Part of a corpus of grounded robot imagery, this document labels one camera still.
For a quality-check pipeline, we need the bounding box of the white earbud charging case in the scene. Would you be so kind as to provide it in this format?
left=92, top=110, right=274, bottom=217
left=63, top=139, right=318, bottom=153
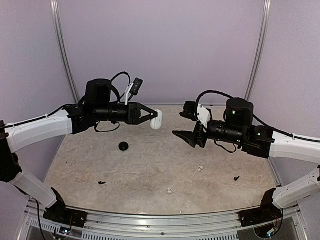
left=150, top=109, right=163, bottom=130

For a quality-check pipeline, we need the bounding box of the white earbud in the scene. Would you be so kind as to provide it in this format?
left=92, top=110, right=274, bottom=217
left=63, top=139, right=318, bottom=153
left=167, top=187, right=174, bottom=195
left=197, top=166, right=204, bottom=172

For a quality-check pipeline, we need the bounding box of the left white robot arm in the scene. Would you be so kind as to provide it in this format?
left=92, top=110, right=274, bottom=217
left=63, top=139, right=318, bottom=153
left=0, top=78, right=163, bottom=223

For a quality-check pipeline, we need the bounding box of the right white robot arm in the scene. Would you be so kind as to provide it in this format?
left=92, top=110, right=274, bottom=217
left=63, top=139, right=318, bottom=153
left=172, top=98, right=320, bottom=165

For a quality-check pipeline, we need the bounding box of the black round charging case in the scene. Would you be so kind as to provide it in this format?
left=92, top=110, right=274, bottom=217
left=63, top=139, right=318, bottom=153
left=118, top=141, right=130, bottom=152

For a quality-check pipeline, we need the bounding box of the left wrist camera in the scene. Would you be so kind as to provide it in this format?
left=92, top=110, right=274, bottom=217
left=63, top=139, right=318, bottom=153
left=124, top=78, right=144, bottom=105

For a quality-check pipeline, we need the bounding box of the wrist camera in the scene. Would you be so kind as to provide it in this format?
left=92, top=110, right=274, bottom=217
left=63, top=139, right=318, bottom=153
left=179, top=101, right=212, bottom=129
left=124, top=78, right=144, bottom=105

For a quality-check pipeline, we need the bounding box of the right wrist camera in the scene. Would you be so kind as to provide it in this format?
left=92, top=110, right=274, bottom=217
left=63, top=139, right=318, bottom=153
left=179, top=101, right=212, bottom=129

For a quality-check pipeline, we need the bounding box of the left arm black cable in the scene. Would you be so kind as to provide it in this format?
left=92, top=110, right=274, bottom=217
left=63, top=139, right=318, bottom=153
left=109, top=71, right=133, bottom=103

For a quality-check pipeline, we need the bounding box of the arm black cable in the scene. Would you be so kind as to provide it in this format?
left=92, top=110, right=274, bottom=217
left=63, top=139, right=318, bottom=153
left=109, top=71, right=133, bottom=103
left=194, top=89, right=320, bottom=141

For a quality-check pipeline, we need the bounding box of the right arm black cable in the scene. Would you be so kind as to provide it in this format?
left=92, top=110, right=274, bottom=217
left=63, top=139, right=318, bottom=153
left=194, top=89, right=320, bottom=141

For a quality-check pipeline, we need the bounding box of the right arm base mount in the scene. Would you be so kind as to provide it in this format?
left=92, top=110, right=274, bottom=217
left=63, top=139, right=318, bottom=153
left=238, top=206, right=283, bottom=227

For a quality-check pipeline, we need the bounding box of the left aluminium frame post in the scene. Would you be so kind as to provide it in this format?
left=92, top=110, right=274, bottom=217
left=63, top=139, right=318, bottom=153
left=49, top=0, right=80, bottom=103

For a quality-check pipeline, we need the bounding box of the aluminium frame post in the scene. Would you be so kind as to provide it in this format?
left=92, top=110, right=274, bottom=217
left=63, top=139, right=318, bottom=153
left=49, top=0, right=80, bottom=103
left=244, top=0, right=272, bottom=101

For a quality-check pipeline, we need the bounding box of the front aluminium rail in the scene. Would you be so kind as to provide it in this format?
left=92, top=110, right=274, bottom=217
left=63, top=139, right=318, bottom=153
left=23, top=198, right=305, bottom=240

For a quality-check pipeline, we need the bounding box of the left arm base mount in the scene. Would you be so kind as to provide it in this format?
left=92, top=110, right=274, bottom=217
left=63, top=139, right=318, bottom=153
left=43, top=208, right=88, bottom=228

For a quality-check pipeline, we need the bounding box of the right aluminium frame post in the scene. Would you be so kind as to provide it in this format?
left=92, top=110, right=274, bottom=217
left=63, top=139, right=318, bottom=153
left=244, top=0, right=272, bottom=101

